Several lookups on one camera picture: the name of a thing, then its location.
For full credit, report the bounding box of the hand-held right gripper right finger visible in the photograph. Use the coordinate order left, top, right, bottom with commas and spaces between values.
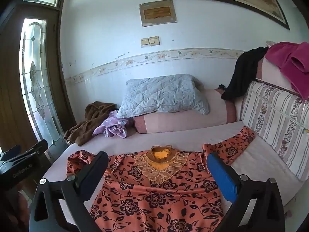
206, 152, 286, 232

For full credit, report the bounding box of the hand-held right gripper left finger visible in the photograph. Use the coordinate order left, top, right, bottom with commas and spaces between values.
28, 151, 110, 232

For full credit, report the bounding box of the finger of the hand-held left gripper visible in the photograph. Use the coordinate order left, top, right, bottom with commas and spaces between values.
0, 145, 23, 162
14, 139, 49, 159

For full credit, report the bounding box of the orange black floral shirt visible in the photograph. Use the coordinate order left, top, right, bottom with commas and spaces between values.
66, 125, 256, 232

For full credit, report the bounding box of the purple patterned cloth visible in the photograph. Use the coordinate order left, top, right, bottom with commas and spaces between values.
93, 110, 136, 139

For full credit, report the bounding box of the brown crumpled cloth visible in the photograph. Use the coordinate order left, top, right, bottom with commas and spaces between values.
63, 101, 119, 147

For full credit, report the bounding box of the wooden door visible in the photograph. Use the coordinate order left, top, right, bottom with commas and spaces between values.
0, 0, 76, 155

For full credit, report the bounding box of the stained glass door panel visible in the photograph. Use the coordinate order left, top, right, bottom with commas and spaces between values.
19, 18, 61, 148

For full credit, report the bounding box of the pink bolster pillow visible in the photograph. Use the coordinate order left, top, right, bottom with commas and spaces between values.
133, 88, 237, 134

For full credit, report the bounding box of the striped beige cloth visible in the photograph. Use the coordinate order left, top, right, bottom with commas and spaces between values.
241, 81, 309, 182

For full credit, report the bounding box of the grey quilted pillow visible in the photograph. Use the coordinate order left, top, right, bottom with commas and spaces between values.
116, 74, 210, 119

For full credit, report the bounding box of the black cloth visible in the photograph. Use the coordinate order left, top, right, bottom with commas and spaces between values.
221, 46, 269, 101

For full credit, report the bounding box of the pink cushion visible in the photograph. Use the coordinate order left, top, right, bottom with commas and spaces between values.
256, 57, 302, 95

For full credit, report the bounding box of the magenta cloth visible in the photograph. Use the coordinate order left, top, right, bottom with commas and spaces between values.
264, 41, 309, 101

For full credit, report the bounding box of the small framed plaque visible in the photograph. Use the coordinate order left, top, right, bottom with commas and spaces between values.
139, 0, 177, 27

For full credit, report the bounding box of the beige light switch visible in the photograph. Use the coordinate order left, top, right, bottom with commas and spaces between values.
141, 36, 160, 47

